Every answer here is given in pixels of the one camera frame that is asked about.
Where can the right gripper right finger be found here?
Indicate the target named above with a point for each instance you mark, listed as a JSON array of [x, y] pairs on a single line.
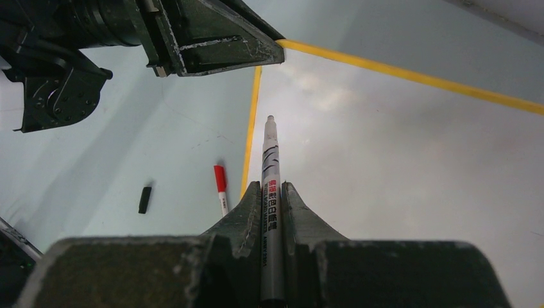
[[326, 269]]

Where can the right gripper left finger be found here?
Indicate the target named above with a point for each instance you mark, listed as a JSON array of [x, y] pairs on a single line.
[[218, 268]]

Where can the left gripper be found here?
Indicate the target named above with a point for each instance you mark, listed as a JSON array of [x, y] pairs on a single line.
[[198, 38]]

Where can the black whiteboard marker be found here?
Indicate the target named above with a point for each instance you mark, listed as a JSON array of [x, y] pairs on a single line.
[[272, 290]]

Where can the red capped marker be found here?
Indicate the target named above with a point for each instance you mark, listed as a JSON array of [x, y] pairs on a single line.
[[221, 185]]

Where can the black marker cap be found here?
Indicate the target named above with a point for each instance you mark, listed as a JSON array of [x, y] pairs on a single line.
[[144, 199]]

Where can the yellow framed whiteboard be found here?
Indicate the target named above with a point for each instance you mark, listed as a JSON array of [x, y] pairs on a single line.
[[380, 152]]

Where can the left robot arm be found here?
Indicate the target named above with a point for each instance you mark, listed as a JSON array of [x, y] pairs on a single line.
[[47, 81]]

